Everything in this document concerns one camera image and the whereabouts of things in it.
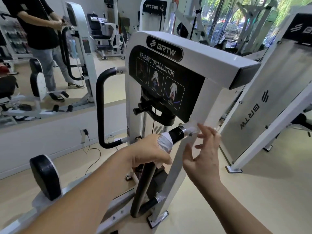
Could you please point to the person's right middle finger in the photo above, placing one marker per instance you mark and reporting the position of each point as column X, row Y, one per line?
column 203, row 135

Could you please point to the large wall mirror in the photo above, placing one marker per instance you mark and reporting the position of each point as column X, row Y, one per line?
column 109, row 77

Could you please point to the person's left hand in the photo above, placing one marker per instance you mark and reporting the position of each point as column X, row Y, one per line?
column 143, row 151

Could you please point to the person's right hand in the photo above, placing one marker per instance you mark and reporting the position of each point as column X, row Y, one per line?
column 207, row 163

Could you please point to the white hip exercise machine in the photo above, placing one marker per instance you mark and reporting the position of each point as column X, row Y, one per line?
column 214, row 60

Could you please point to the white wall socket with plug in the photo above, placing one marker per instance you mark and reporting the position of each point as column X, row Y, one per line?
column 84, row 135

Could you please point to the black oval logo label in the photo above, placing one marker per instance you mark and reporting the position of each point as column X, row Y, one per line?
column 164, row 49

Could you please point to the black instruction placard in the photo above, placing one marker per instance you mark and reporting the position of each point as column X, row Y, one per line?
column 187, row 95

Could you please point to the person's right forearm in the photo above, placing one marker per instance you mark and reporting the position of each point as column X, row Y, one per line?
column 229, row 207

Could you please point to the black adjustment knob assembly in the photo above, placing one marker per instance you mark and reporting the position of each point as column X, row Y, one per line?
column 156, row 112

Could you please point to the person's left forearm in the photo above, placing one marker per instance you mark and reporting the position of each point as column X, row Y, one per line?
column 82, row 194

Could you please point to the white panelled gym machine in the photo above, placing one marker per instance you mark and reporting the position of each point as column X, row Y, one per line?
column 265, row 95

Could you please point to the person's right thumb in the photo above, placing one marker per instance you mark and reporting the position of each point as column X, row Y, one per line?
column 188, row 154

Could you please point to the black roller pad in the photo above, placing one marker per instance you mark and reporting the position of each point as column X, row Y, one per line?
column 46, row 177

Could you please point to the white crumpled wipe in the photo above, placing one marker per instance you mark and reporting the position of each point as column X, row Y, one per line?
column 192, row 129

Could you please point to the person's left fingers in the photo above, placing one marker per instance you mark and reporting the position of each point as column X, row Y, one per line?
column 163, row 161

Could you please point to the white cleaning wipe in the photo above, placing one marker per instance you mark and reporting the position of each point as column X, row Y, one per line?
column 165, row 142

